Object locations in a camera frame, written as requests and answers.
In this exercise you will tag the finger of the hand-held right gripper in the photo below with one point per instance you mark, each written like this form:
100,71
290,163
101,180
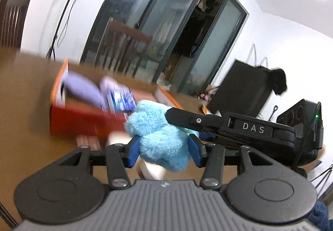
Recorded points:
187,118

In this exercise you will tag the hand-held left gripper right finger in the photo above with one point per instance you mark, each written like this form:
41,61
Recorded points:
195,151

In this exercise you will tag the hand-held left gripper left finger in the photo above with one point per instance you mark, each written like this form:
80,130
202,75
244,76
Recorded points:
133,151

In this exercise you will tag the blue plush toy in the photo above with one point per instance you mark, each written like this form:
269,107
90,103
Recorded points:
158,137

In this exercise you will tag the orange cardboard box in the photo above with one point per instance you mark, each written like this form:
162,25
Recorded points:
78,119

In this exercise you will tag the small orange and white box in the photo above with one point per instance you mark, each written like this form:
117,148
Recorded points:
205,110

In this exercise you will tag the white fluffy animal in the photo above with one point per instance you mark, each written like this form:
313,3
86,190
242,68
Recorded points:
164,81

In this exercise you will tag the pink striped packet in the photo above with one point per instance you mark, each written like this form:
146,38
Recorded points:
88,142

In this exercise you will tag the black paper shopping bag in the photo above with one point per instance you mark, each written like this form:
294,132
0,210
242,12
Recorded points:
242,87

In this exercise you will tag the blue and white packet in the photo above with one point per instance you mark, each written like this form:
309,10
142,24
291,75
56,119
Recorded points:
121,99

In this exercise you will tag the black cloth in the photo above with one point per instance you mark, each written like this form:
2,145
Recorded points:
279,81

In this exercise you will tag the thin black tripod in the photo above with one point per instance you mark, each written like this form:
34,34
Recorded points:
324,177

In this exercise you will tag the purple plush toy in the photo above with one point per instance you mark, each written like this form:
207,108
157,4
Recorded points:
83,87

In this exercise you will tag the sliding glass door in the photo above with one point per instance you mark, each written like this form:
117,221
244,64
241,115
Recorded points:
226,38

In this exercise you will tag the blue fleece clothing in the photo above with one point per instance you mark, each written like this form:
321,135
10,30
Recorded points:
322,216

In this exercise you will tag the brown slatted wooden chair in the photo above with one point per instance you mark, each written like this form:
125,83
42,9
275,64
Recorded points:
124,30

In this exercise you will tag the black tripod stand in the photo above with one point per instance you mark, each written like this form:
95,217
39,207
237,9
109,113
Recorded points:
52,50

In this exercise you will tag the dark wooden chair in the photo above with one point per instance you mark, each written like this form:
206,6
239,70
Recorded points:
13,17

